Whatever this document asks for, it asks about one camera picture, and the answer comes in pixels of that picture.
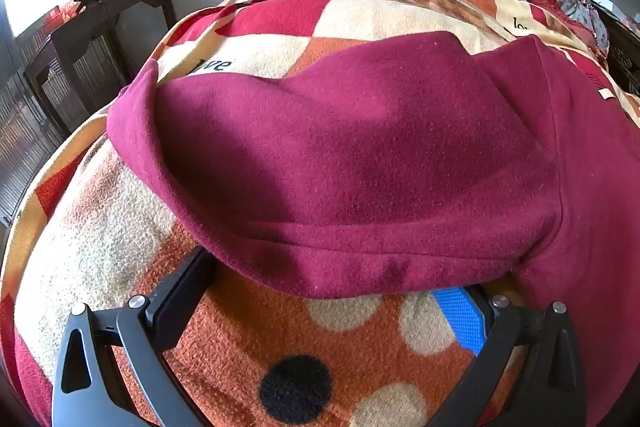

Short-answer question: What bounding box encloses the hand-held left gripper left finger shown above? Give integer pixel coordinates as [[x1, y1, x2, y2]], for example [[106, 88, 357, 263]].
[[51, 246, 219, 427]]

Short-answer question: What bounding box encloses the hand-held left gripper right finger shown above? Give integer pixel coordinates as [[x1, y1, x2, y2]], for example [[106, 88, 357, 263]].
[[430, 284, 588, 427]]

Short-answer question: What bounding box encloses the maroon knit garment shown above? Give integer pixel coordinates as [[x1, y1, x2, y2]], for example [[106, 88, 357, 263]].
[[106, 31, 640, 427]]

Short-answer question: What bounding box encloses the orange red printed blanket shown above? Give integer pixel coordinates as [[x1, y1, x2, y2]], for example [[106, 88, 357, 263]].
[[0, 0, 640, 427]]

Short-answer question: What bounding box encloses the dark wooden lattice cabinet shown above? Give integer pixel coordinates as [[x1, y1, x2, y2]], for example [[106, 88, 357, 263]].
[[0, 32, 66, 223]]

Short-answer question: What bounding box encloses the dark wooden table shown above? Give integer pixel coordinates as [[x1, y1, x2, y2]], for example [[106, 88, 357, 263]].
[[22, 0, 177, 135]]

